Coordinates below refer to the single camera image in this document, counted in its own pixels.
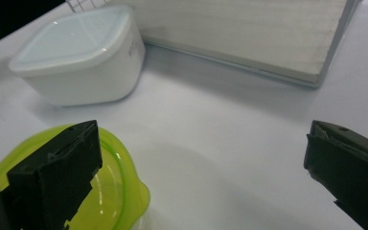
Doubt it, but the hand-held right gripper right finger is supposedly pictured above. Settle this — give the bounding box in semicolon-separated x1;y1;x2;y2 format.
303;120;368;230

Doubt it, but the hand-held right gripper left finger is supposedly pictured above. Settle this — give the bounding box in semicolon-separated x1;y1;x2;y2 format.
0;120;104;230

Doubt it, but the green translucent container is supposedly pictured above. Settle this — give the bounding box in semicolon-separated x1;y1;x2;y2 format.
0;124;151;230

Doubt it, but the white square lidded container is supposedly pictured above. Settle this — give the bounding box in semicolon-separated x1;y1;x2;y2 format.
8;4;147;107

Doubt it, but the white wire shelf rack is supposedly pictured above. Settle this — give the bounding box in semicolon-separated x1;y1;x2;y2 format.
64;0;364;90

